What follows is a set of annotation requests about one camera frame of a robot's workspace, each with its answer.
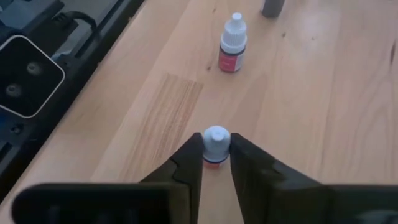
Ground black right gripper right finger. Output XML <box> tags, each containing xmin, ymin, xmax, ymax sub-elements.
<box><xmin>230</xmin><ymin>133</ymin><xmax>330</xmax><ymax>224</ymax></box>

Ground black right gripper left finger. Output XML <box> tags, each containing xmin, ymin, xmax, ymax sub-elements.
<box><xmin>139</xmin><ymin>133</ymin><xmax>205</xmax><ymax>224</ymax></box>

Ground small dropper bottle red label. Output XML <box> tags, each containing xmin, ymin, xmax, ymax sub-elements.
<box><xmin>203</xmin><ymin>125</ymin><xmax>231</xmax><ymax>169</ymax></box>

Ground small dropper bottle pink label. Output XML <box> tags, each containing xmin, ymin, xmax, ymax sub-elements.
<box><xmin>217</xmin><ymin>12</ymin><xmax>248</xmax><ymax>73</ymax></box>

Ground small white-capped dropper bottle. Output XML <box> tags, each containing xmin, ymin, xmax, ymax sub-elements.
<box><xmin>261</xmin><ymin>0</ymin><xmax>285</xmax><ymax>18</ymax></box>

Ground black camera cable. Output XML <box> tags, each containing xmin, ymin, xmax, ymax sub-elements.
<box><xmin>51</xmin><ymin>11</ymin><xmax>99</xmax><ymax>58</ymax></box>

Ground black table-level camera box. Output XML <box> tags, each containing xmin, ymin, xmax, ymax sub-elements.
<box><xmin>0</xmin><ymin>34</ymin><xmax>66</xmax><ymax>119</ymax></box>

